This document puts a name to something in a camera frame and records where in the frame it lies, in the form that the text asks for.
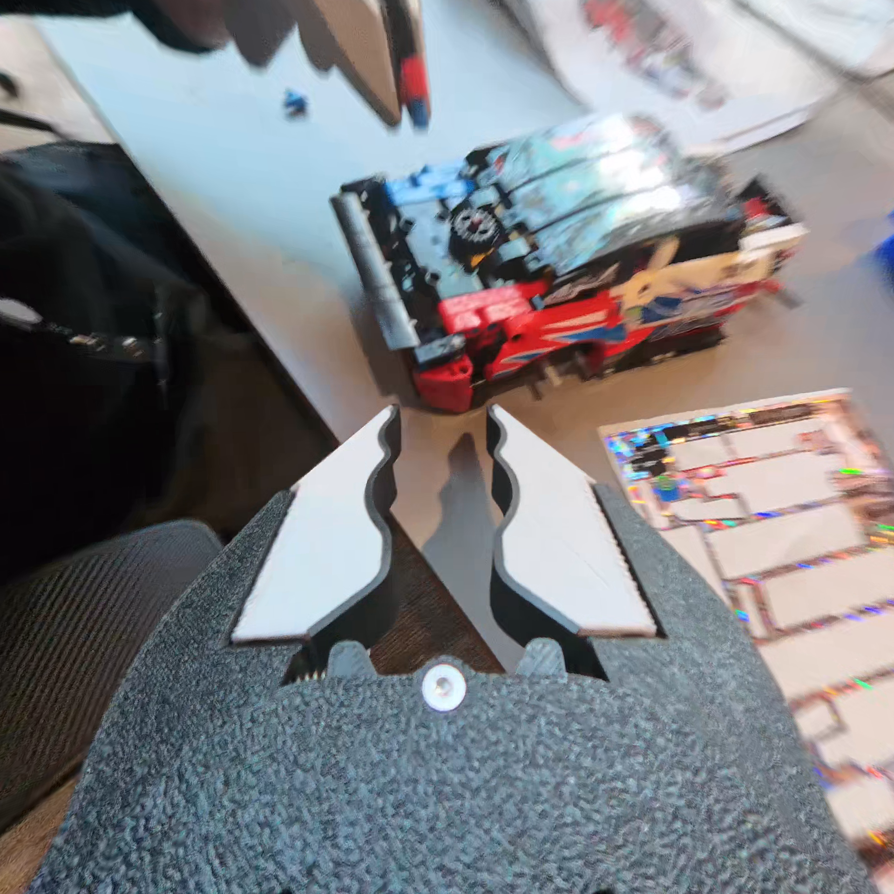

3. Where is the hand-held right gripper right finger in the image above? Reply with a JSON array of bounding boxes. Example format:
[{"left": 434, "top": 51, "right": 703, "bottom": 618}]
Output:
[{"left": 488, "top": 403, "right": 666, "bottom": 647}]

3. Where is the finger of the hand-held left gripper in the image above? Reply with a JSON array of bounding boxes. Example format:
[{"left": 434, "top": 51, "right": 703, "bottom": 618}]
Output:
[
  {"left": 380, "top": 0, "right": 433, "bottom": 131},
  {"left": 297, "top": 0, "right": 405, "bottom": 129}
]

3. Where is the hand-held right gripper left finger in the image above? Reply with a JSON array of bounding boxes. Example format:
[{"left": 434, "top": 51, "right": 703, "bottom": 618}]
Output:
[{"left": 230, "top": 404, "right": 402, "bottom": 647}]

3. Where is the red pointed toy piece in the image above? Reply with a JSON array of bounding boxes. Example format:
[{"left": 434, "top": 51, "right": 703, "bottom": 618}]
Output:
[{"left": 398, "top": 52, "right": 430, "bottom": 106}]

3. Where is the holographic sticker sheet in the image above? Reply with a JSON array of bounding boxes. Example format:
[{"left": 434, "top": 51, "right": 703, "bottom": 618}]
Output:
[{"left": 599, "top": 387, "right": 894, "bottom": 874}]

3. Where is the red white blue toy car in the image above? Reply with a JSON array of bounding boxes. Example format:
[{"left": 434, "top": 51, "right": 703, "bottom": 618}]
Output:
[{"left": 330, "top": 112, "right": 811, "bottom": 413}]

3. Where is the instruction booklet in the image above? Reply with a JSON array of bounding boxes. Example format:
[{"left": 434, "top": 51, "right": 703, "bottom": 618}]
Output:
[{"left": 503, "top": 0, "right": 894, "bottom": 151}]

